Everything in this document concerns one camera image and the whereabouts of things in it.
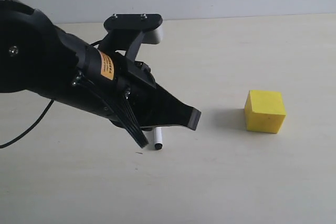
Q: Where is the black silver Piper robot arm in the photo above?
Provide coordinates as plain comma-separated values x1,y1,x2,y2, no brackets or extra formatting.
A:
1,0,201,147

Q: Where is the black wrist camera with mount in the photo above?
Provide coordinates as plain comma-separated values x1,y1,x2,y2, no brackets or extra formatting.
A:
98,14,163,62

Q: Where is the yellow foam cube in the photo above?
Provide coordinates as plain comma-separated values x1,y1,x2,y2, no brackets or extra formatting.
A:
244,90,287,134

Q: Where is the black and white whiteboard marker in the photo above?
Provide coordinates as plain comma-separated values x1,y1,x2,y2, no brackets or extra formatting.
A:
153,127,163,150

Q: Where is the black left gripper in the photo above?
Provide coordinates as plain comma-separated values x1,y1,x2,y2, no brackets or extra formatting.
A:
39,31,201,148

